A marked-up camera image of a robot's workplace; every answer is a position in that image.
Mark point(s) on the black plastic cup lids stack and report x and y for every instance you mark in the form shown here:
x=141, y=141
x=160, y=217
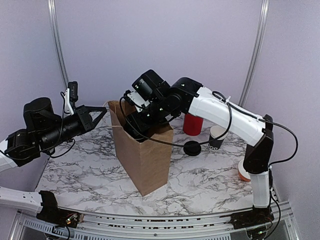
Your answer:
x=192, y=148

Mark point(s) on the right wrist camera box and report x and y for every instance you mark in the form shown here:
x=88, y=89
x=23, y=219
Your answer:
x=147, y=88

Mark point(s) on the aluminium frame post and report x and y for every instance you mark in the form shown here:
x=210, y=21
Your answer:
x=257, y=47
x=57, y=40

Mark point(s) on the aluminium frame post right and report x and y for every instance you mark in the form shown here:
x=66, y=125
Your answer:
x=257, y=47

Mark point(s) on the red cylindrical canister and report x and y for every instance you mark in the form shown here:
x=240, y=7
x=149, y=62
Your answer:
x=192, y=125

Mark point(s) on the black paper coffee cup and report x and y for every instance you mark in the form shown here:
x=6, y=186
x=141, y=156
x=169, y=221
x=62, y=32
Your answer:
x=137, y=137

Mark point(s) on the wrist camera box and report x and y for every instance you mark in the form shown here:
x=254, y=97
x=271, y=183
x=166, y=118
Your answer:
x=70, y=97
x=147, y=88

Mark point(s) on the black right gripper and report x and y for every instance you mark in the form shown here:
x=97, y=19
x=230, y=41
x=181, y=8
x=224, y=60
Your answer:
x=138, y=126

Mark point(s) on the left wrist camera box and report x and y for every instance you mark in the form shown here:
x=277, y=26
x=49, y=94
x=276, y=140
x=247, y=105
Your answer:
x=70, y=97

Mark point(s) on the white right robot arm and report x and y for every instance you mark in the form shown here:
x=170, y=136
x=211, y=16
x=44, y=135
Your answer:
x=255, y=130

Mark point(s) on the black stacked paper cup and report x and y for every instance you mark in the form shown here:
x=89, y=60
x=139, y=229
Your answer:
x=216, y=138

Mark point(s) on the aluminium frame post left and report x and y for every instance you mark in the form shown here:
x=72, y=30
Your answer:
x=57, y=40

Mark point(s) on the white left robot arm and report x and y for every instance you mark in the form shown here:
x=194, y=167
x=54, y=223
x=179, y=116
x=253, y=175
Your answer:
x=44, y=131

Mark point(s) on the brown paper bag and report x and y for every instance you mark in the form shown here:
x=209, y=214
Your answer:
x=147, y=163

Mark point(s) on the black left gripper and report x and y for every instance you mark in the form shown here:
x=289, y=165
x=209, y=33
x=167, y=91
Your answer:
x=85, y=121

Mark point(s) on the orange white bowl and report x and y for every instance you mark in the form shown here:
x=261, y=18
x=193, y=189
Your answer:
x=242, y=173

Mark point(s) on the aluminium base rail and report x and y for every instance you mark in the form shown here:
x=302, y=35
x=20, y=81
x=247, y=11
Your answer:
x=230, y=225

